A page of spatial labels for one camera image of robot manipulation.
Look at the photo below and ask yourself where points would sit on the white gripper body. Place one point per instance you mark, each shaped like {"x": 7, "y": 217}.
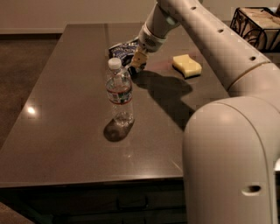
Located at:
{"x": 150, "y": 40}

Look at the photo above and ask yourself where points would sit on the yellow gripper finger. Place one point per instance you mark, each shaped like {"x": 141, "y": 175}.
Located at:
{"x": 136, "y": 59}
{"x": 144, "y": 58}

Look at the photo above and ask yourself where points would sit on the blue chip bag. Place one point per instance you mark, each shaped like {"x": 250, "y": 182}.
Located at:
{"x": 124, "y": 51}

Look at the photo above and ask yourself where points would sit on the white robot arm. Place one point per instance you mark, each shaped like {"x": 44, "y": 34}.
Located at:
{"x": 231, "y": 147}

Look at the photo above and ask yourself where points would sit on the clear plastic water bottle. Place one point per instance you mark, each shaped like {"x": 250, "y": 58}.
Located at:
{"x": 119, "y": 91}

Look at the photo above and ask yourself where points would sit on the yellow sponge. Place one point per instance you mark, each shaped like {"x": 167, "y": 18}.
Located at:
{"x": 187, "y": 66}

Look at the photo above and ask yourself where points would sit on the dark cabinet drawer front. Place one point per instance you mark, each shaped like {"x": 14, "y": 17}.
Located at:
{"x": 101, "y": 199}

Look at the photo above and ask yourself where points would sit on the black wire napkin basket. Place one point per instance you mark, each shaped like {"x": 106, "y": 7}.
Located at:
{"x": 260, "y": 26}

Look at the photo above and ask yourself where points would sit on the black drawer handle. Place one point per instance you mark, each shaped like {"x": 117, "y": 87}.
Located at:
{"x": 132, "y": 202}

